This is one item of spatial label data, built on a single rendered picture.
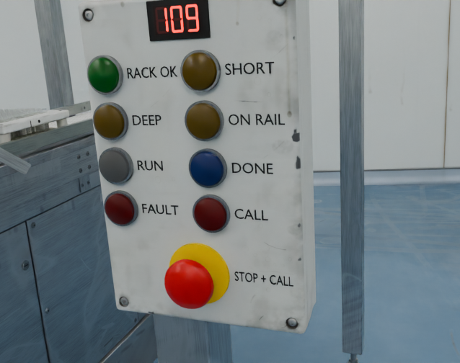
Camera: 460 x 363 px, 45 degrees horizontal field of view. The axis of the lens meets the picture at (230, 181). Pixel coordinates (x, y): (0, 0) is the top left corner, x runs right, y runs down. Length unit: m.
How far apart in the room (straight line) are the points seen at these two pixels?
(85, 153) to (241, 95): 1.17
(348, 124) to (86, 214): 0.78
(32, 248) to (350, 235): 0.88
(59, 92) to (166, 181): 1.52
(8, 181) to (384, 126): 3.20
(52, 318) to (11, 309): 0.16
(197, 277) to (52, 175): 1.04
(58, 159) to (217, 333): 0.95
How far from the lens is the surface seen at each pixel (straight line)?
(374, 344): 2.19
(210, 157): 0.41
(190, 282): 0.43
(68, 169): 1.49
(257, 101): 0.40
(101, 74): 0.44
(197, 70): 0.40
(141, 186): 0.45
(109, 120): 0.44
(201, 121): 0.41
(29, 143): 1.37
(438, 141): 4.23
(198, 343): 0.57
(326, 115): 4.10
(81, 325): 1.69
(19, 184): 1.35
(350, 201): 1.63
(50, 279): 1.55
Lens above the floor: 1.14
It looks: 15 degrees down
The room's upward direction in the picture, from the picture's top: 4 degrees counter-clockwise
